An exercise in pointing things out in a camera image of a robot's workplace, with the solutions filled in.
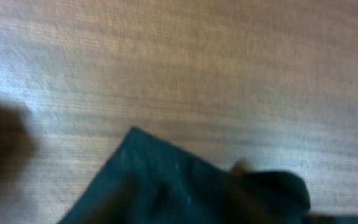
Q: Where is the dark t-shirt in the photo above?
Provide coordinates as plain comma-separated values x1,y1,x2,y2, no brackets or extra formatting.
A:
62,128,358,223

